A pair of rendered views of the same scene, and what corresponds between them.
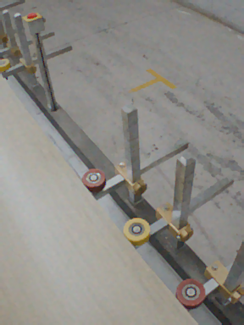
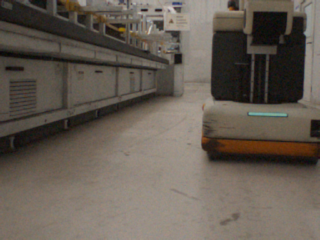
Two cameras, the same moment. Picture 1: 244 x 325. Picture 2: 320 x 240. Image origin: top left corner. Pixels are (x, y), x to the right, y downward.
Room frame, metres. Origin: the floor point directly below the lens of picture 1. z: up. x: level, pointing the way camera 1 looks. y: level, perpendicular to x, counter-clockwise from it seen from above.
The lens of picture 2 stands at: (-0.68, -1.89, 0.43)
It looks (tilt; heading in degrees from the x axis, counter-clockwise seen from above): 3 degrees down; 38
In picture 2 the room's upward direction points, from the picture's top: 2 degrees clockwise
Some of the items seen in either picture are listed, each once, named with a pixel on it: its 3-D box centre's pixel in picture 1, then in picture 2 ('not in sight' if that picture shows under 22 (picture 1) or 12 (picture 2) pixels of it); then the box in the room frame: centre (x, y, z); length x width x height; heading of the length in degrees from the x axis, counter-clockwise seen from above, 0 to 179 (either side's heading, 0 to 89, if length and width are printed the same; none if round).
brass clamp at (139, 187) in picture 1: (130, 179); (103, 20); (0.80, 0.03, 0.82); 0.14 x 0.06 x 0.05; 33
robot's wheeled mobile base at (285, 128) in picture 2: not in sight; (255, 122); (1.04, -1.11, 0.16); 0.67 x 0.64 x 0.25; 33
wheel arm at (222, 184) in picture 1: (185, 210); (100, 12); (0.64, -0.15, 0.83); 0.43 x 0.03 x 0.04; 123
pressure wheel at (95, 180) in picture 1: (95, 187); not in sight; (0.74, 0.15, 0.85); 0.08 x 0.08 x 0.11
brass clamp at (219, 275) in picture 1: (224, 282); (74, 8); (0.38, -0.25, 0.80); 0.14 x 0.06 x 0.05; 33
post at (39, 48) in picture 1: (44, 72); (127, 22); (1.40, 0.42, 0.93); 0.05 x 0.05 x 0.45; 33
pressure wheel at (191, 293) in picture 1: (189, 298); not in sight; (0.33, -0.12, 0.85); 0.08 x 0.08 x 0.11
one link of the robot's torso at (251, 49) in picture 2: not in sight; (277, 29); (0.93, -1.25, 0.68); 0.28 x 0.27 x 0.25; 123
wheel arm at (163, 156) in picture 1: (141, 168); (112, 20); (0.85, -0.02, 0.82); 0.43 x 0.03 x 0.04; 123
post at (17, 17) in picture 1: (25, 53); (134, 26); (1.62, 0.56, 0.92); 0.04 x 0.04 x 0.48; 33
